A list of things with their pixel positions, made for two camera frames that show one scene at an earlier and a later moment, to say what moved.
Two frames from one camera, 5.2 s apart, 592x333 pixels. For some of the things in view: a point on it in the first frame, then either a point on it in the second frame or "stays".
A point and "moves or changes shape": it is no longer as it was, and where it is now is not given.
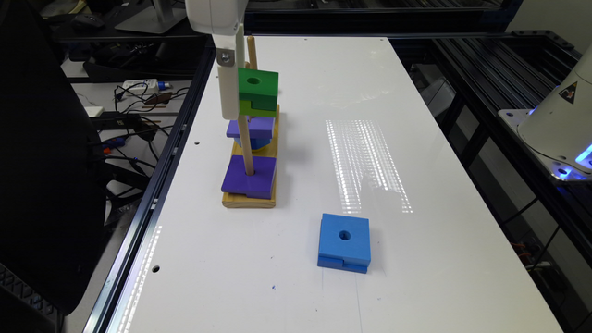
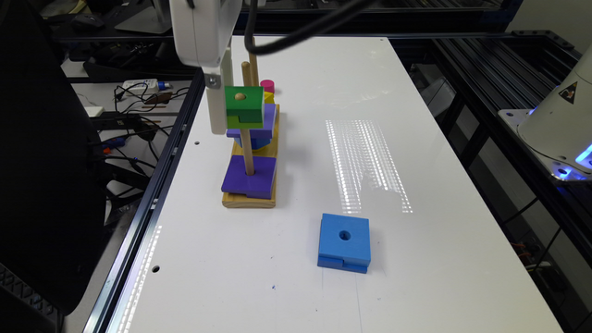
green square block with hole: [257, 92] moves or changes shape
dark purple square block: [258, 185] stays
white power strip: [144, 85] stays
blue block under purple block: [255, 143] stays
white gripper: [222, 18] -> [203, 30]
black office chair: [53, 184] stays
